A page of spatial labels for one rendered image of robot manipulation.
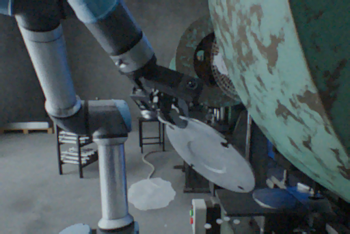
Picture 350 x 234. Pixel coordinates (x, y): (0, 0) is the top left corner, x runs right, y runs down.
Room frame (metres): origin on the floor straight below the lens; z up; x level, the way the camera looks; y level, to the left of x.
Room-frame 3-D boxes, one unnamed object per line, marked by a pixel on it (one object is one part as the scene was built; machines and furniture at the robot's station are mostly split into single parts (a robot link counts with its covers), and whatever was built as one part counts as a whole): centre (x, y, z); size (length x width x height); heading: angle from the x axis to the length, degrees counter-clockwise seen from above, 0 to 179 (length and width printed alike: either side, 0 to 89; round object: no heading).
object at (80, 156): (2.68, 1.23, 0.47); 0.46 x 0.43 x 0.95; 72
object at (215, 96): (2.36, -0.75, 0.87); 1.53 x 0.99 x 1.74; 90
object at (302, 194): (0.62, -0.44, 0.76); 0.15 x 0.09 x 0.05; 2
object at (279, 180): (0.79, -0.44, 0.76); 0.17 x 0.06 x 0.10; 2
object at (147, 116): (3.62, 0.40, 0.40); 0.45 x 0.40 x 0.79; 14
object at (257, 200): (0.62, -0.27, 0.72); 0.25 x 0.14 x 0.14; 92
